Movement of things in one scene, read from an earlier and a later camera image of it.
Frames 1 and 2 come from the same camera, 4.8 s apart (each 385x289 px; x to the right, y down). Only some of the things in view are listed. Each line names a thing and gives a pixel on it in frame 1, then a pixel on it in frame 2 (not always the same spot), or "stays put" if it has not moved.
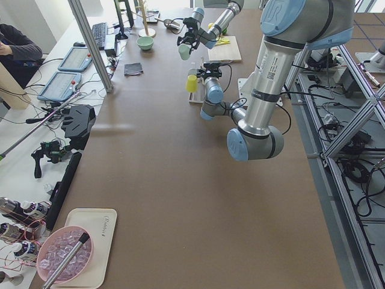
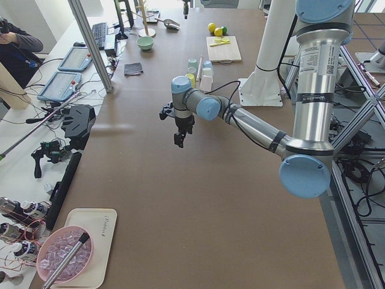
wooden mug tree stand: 145,32 stays put
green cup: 184,50 → 192,65
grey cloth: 132,68 stays put
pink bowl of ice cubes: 55,248 stays put
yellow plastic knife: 222,43 stays put
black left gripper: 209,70 → 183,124
